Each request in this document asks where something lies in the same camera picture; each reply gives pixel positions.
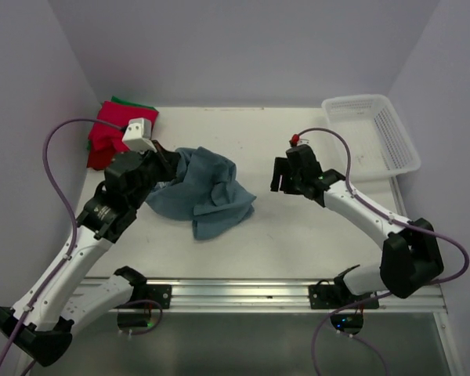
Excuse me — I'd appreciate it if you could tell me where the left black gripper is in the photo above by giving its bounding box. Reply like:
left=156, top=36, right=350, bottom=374
left=128, top=139, right=181, bottom=209

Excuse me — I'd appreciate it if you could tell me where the blue-grey t shirt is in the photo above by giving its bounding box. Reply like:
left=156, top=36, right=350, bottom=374
left=146, top=147, right=256, bottom=241

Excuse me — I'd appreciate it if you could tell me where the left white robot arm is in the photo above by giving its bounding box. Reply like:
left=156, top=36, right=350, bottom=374
left=0, top=141, right=181, bottom=367

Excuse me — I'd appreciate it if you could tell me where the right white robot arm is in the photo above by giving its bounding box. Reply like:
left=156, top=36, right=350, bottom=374
left=270, top=145, right=444, bottom=308

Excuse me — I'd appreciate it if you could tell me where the red folded t shirt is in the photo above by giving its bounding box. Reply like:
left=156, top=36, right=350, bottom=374
left=87, top=96, right=159, bottom=171

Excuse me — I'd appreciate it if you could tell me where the white plastic basket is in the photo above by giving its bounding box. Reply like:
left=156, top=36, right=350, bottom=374
left=321, top=94, right=421, bottom=182

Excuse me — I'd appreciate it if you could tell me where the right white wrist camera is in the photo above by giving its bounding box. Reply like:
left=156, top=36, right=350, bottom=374
left=289, top=134, right=309, bottom=147

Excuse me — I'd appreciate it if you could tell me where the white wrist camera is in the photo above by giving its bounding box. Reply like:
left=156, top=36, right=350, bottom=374
left=289, top=134, right=309, bottom=147
left=122, top=117, right=155, bottom=152

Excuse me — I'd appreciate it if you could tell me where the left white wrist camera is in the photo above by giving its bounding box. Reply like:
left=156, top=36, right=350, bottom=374
left=122, top=117, right=155, bottom=152

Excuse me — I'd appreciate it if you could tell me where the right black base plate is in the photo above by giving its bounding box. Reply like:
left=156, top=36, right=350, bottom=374
left=308, top=280, right=379, bottom=309

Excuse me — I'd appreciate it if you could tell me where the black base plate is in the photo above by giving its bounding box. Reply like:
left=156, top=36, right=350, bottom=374
left=140, top=284, right=172, bottom=309
left=308, top=280, right=379, bottom=309

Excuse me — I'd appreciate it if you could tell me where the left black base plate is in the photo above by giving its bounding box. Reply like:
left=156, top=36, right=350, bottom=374
left=140, top=284, right=172, bottom=309

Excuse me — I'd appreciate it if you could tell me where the aluminium mounting rail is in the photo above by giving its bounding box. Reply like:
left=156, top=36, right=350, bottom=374
left=68, top=277, right=444, bottom=314

